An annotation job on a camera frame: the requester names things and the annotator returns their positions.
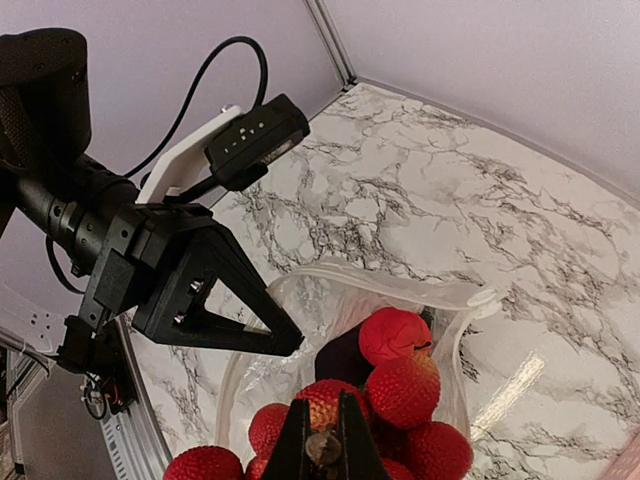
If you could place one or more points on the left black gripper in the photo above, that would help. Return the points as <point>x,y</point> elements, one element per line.
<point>145,256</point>

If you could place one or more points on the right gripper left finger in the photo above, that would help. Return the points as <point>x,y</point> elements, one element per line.
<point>289,460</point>

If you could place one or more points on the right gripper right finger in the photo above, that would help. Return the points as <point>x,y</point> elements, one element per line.
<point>359,459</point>

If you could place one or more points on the red cherry bunch toy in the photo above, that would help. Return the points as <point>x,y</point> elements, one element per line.
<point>398,402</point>

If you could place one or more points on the clear zip top bag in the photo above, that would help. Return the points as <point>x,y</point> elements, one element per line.
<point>327,299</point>

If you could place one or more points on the purple eggplant toy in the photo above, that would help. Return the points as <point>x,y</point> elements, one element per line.
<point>341,359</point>

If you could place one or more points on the red tomato toy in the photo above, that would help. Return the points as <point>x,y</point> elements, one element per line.
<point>392,333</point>

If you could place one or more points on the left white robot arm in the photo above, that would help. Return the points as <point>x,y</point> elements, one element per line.
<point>45,131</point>

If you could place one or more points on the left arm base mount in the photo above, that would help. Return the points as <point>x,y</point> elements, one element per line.
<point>100,358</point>

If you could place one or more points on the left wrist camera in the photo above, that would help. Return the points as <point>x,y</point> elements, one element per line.
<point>228,153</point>

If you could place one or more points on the curved aluminium front rail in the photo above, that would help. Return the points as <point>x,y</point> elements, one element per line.
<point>52,434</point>

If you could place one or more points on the left aluminium frame post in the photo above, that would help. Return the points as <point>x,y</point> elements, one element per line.
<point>334,45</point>

